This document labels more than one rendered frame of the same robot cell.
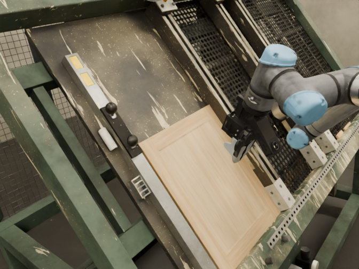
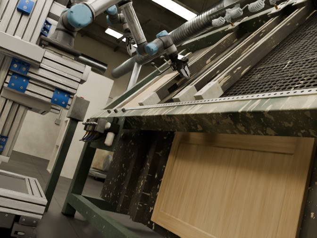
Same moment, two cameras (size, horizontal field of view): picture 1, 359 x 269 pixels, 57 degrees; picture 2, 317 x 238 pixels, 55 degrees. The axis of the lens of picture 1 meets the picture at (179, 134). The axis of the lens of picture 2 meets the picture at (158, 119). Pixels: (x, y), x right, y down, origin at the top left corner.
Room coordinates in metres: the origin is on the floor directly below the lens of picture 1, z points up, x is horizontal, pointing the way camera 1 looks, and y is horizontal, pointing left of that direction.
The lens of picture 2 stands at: (1.90, -2.23, 0.51)
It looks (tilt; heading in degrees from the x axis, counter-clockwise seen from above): 10 degrees up; 108
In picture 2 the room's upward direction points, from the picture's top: 17 degrees clockwise
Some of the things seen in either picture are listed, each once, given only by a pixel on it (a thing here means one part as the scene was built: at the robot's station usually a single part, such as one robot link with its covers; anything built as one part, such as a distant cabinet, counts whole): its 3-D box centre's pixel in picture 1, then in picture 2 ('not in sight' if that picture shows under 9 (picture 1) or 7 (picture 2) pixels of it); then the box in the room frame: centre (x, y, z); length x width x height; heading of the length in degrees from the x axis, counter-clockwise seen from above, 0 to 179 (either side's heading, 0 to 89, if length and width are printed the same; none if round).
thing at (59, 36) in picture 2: not in sight; (62, 41); (0.75, -0.84, 1.09); 0.15 x 0.15 x 0.10
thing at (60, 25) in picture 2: not in sight; (69, 22); (0.76, -0.84, 1.20); 0.13 x 0.12 x 0.14; 142
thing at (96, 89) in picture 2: not in sight; (80, 124); (-1.34, 3.05, 1.03); 0.60 x 0.58 x 2.05; 131
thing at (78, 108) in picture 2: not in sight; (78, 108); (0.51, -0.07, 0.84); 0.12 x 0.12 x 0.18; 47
